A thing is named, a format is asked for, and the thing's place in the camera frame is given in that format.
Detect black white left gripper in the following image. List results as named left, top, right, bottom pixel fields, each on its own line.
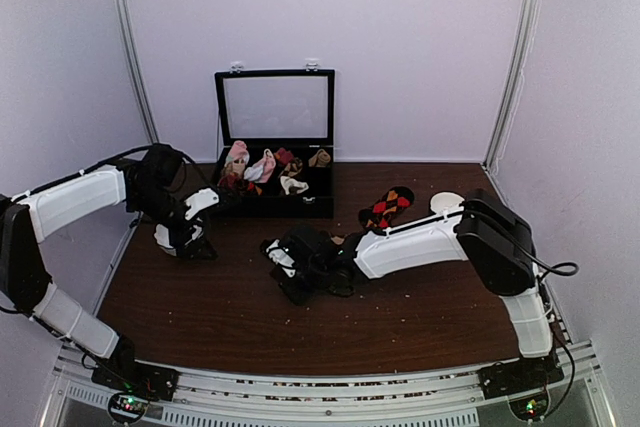
left=129, top=186, right=217, bottom=260

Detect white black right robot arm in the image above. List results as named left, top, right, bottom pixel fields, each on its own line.
left=261, top=189, right=553, bottom=389

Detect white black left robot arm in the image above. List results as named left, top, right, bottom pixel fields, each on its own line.
left=1, top=143, right=226, bottom=391

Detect red brown sock in box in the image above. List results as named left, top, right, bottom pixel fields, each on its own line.
left=217, top=173, right=262, bottom=197

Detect white pink sock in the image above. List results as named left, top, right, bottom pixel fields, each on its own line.
left=244, top=149, right=276, bottom=184

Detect white sock in box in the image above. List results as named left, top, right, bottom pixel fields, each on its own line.
left=280, top=176, right=309, bottom=196

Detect pink rolled sock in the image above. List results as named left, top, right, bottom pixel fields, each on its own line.
left=224, top=140, right=250, bottom=177

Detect red orange argyle sock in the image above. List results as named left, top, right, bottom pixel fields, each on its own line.
left=358, top=186, right=415, bottom=230

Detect brown patterned rolled sock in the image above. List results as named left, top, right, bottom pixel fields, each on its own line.
left=280, top=157, right=304, bottom=178

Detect dark red rolled sock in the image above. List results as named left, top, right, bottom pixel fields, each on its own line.
left=274, top=147, right=295, bottom=166

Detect tan rolled sock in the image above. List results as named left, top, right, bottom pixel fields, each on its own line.
left=308, top=148, right=332, bottom=168

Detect black box with glass lid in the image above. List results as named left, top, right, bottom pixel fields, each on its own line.
left=213, top=69, right=336, bottom=218

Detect white bowl dark outside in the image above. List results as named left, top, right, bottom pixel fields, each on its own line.
left=429, top=191, right=464, bottom=215

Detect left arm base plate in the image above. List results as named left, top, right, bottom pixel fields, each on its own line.
left=90, top=336, right=179, bottom=401

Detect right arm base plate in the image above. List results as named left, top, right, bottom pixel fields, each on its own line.
left=477, top=353, right=564, bottom=399

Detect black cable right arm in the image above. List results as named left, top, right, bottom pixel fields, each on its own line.
left=462, top=199, right=579, bottom=278

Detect aluminium frame post left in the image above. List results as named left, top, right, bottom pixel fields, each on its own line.
left=114, top=0, right=159, bottom=143

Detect aluminium frame post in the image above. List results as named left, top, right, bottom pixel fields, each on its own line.
left=483, top=0, right=540, bottom=174
left=114, top=0, right=159, bottom=143

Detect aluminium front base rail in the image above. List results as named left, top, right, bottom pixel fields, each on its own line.
left=35, top=342, right=622, bottom=426

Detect aluminium frame post right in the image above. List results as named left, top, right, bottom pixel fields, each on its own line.
left=483, top=0, right=540, bottom=174

